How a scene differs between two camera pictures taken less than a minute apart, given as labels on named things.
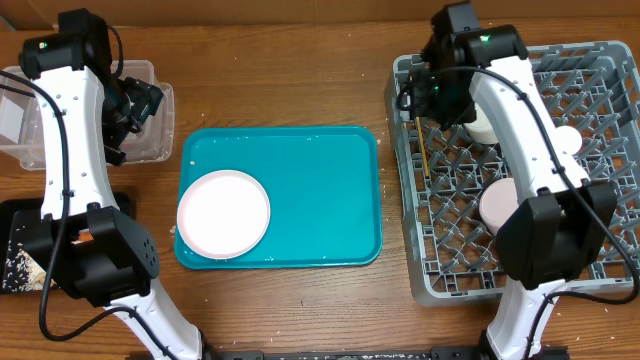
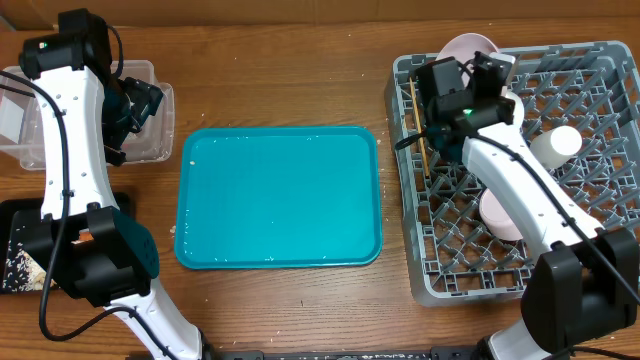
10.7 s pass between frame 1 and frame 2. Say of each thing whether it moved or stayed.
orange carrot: stayed
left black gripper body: stayed
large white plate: moved
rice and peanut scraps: stayed
